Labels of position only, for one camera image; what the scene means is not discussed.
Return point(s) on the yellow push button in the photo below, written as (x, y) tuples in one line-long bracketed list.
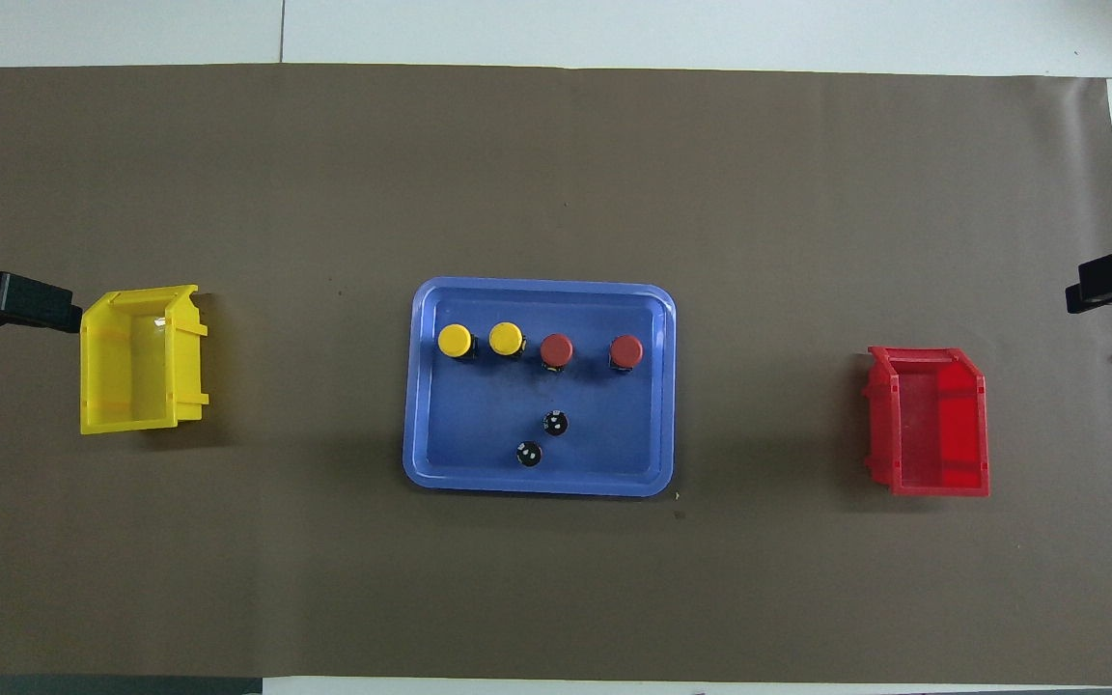
[(455, 339), (506, 338)]

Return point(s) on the red push button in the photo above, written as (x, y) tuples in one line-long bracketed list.
[(625, 351), (556, 349)]

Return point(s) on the yellow plastic storage bin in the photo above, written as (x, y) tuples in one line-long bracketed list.
[(131, 367)]

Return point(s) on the red plastic storage bin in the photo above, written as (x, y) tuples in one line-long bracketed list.
[(952, 425)]

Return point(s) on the brown paper table mat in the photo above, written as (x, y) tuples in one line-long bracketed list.
[(324, 193)]

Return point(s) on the black cylindrical capacitor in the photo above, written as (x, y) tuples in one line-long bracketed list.
[(555, 423), (529, 454)]

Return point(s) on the blue plastic tray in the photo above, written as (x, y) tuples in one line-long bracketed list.
[(614, 444)]

